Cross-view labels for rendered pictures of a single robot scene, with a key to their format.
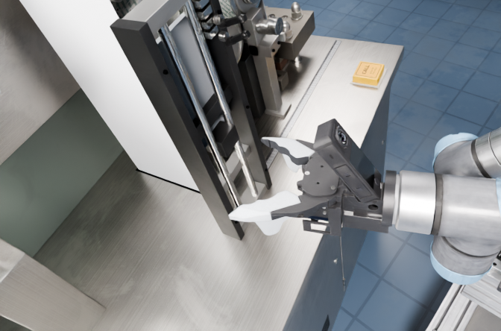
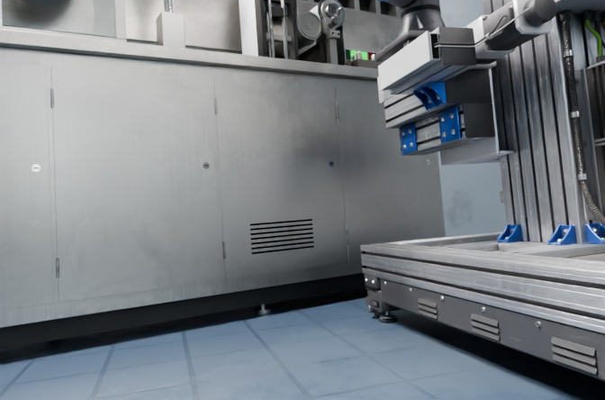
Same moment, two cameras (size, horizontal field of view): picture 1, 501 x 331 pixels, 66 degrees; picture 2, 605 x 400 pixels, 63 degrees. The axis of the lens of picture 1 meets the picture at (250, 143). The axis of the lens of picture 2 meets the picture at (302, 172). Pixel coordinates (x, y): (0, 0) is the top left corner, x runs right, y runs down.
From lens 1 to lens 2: 1.97 m
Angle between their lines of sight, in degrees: 54
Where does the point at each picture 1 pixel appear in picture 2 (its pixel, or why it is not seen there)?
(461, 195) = not seen: outside the picture
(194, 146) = not seen: outside the picture
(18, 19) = (235, 9)
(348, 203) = not seen: outside the picture
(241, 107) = (291, 8)
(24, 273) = (177, 19)
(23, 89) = (220, 30)
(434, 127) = not seen: hidden behind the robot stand
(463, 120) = not seen: hidden behind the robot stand
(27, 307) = (168, 31)
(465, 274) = not seen: outside the picture
